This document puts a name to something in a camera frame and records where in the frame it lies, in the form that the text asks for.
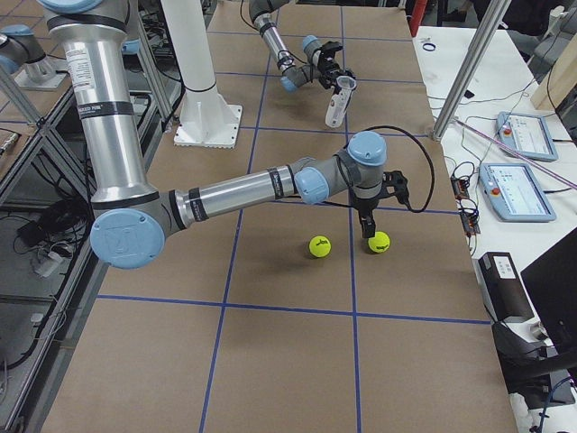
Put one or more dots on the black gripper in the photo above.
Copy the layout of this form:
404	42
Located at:
364	204
335	71

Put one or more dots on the white blue tennis ball can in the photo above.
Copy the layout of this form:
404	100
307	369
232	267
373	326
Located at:
343	91

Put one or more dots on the yellow tennis ball Wilson 3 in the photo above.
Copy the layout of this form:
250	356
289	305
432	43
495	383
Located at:
379	243

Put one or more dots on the yellow tennis ball Roland Garros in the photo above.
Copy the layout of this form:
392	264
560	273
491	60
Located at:
319	246

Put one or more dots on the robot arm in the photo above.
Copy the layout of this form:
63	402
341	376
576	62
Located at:
133	220
288	49

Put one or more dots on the brown paper table cover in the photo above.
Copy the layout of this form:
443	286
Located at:
236	327

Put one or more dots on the teach pendant near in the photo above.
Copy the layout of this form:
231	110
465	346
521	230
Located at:
514	193

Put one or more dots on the teach pendant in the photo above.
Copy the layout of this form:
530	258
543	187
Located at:
527	135
514	193

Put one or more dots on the black box with label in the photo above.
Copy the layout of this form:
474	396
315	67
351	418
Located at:
508	301

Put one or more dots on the teach pendant far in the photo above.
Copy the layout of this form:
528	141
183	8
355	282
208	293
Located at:
527	135

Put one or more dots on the black computer monitor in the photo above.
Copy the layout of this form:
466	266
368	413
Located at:
550	281

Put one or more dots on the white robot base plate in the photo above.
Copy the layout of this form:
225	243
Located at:
207	127

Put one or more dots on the white pedestal column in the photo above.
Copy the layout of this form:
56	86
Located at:
187	30

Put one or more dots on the aluminium frame post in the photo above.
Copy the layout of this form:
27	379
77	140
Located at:
479	44

